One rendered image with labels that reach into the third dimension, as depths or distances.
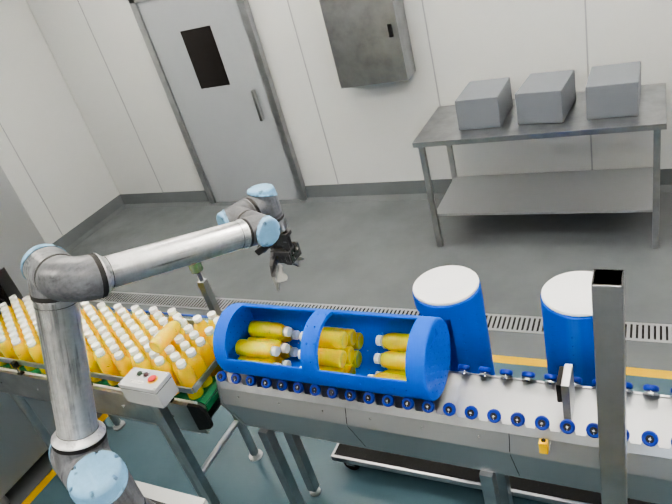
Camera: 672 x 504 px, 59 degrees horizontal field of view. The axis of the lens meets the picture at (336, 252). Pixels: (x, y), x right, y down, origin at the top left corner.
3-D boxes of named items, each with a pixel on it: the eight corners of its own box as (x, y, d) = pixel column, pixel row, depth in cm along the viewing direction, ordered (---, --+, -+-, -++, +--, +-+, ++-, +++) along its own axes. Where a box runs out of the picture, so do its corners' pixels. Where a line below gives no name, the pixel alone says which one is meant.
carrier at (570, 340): (638, 465, 256) (602, 417, 281) (638, 303, 213) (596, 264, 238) (575, 484, 256) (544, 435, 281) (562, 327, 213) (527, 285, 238)
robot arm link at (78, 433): (70, 509, 169) (24, 262, 144) (50, 477, 182) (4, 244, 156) (122, 484, 179) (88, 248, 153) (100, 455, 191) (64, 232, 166)
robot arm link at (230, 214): (228, 219, 181) (260, 200, 187) (209, 211, 189) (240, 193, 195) (238, 245, 186) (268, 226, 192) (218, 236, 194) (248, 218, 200)
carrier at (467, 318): (458, 401, 312) (435, 442, 293) (429, 263, 269) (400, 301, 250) (512, 415, 295) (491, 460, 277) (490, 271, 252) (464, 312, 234)
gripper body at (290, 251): (292, 267, 203) (282, 237, 197) (271, 266, 208) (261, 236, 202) (302, 255, 209) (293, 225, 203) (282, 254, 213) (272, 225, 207)
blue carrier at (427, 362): (435, 418, 204) (417, 362, 188) (230, 386, 245) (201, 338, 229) (455, 355, 223) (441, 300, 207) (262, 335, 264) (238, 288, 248)
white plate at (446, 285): (429, 261, 268) (430, 263, 268) (401, 298, 250) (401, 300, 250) (489, 269, 252) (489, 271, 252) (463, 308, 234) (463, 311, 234)
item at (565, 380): (571, 421, 190) (569, 386, 182) (558, 420, 192) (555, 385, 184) (575, 398, 197) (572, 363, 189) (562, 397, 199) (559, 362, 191)
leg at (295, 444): (318, 498, 301) (281, 410, 271) (308, 495, 304) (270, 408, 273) (322, 488, 306) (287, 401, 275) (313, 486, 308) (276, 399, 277)
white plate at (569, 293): (636, 300, 213) (636, 303, 213) (595, 262, 237) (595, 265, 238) (562, 323, 213) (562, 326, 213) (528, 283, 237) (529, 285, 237)
